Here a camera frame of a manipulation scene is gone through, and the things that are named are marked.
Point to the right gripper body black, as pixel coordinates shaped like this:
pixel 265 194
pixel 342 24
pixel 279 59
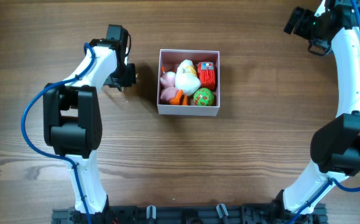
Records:
pixel 300 23

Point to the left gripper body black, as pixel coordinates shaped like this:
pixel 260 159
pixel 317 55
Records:
pixel 127 78

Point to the pink pig toy figure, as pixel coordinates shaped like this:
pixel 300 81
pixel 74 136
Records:
pixel 167 80

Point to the white yellow duck plush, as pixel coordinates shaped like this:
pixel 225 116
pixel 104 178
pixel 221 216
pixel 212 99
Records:
pixel 186 82

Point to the green numbered ball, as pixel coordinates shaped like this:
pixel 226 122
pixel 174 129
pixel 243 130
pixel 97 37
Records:
pixel 203 97

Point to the red toy fire truck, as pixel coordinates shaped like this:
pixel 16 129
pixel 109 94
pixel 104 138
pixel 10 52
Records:
pixel 207 75

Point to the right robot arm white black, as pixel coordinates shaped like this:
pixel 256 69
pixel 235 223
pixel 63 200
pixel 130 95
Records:
pixel 334 28

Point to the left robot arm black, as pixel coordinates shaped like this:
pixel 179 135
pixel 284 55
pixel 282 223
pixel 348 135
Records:
pixel 73 125

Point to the pink open cardboard box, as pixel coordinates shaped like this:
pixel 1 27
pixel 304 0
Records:
pixel 170 59

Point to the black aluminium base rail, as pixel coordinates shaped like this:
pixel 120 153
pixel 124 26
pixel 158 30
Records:
pixel 247 213

